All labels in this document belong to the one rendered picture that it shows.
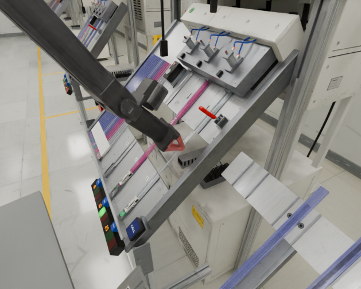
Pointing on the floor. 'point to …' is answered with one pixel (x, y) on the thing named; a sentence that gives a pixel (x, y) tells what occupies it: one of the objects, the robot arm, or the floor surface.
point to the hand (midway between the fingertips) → (181, 146)
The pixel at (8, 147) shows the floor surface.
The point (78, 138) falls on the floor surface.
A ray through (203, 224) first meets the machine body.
